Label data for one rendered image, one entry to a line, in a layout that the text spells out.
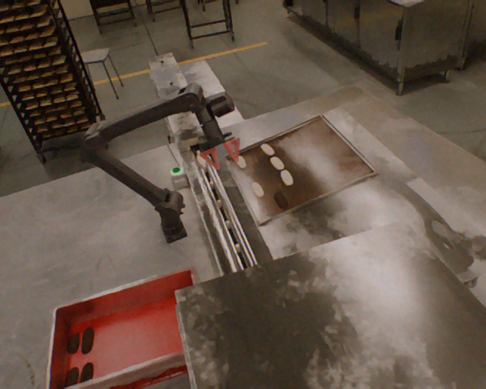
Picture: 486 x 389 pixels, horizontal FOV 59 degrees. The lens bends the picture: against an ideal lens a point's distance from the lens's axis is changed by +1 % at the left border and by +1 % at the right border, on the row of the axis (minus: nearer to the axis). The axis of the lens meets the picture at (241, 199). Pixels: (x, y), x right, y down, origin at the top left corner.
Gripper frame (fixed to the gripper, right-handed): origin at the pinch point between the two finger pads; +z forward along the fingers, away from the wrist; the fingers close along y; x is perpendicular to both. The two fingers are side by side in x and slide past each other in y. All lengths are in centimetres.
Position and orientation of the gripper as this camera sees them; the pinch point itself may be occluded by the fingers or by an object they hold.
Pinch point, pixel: (226, 163)
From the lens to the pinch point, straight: 142.4
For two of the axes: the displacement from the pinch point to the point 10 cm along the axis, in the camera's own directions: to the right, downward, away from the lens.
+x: -6.0, 3.8, -7.0
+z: 4.0, 9.0, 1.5
